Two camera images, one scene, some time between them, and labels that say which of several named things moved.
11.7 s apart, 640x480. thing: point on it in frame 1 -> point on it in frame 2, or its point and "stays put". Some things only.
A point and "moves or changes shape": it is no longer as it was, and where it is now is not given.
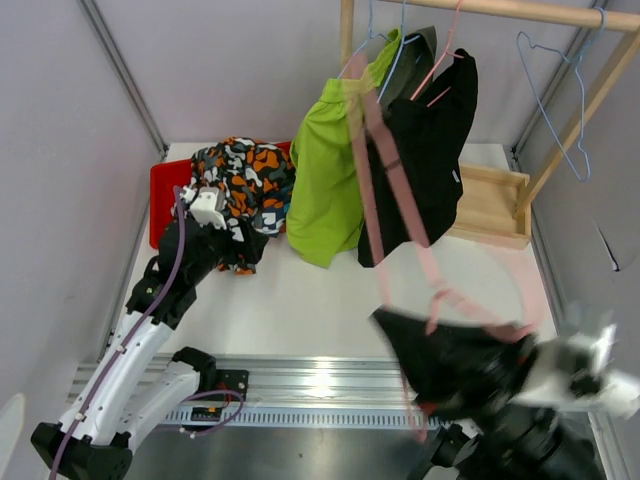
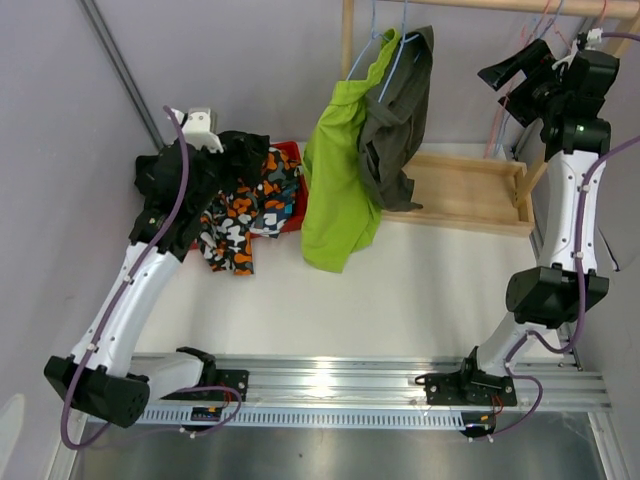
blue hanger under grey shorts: (404, 40) stays put
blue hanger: (583, 92) moves or changes shape
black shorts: (413, 157) -> (158, 175)
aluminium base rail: (288, 383) stays put
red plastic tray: (167, 175) -> (300, 209)
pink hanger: (369, 103) -> (524, 36)
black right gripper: (469, 370) -> (536, 59)
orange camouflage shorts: (250, 175) stays put
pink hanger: (435, 71) -> (524, 39)
